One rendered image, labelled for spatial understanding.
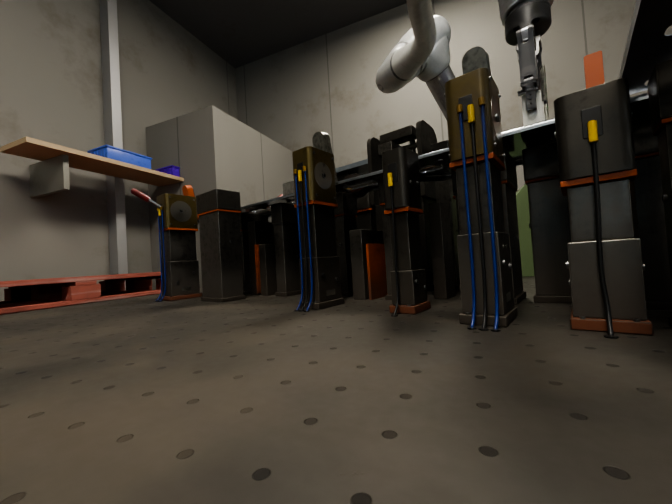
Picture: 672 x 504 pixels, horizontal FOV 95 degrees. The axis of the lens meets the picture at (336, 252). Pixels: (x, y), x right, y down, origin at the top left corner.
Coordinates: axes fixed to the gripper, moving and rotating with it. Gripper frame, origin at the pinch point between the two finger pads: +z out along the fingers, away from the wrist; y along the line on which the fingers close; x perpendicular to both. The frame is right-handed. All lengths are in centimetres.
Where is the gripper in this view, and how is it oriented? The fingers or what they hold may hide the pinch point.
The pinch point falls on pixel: (534, 118)
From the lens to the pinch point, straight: 74.0
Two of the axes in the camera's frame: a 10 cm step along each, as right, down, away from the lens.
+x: 7.8, -0.6, -6.2
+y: -6.2, 0.2, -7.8
